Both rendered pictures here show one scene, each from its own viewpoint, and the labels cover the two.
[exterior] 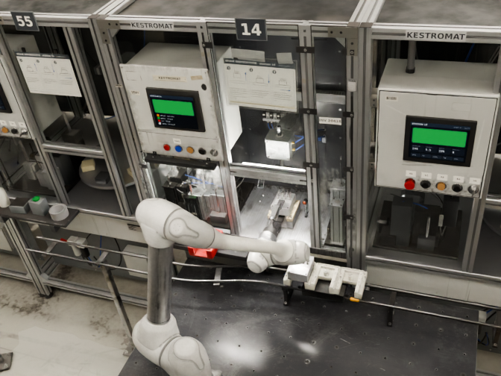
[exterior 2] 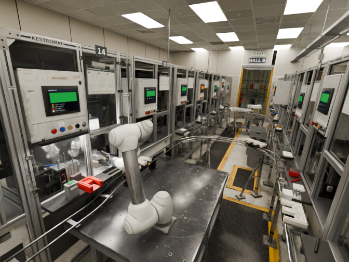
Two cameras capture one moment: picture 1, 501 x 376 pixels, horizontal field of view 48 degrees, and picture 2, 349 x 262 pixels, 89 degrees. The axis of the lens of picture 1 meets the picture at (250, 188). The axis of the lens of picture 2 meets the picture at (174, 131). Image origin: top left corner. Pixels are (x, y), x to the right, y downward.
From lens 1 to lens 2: 2.29 m
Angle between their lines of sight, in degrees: 79
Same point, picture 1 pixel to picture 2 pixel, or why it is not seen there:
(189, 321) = (117, 222)
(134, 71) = (31, 74)
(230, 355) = not seen: hidden behind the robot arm
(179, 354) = (166, 196)
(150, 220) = (131, 131)
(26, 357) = not seen: outside the picture
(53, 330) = not seen: outside the picture
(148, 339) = (148, 210)
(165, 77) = (56, 78)
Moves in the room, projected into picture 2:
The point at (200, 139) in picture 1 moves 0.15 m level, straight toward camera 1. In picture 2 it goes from (77, 118) to (96, 118)
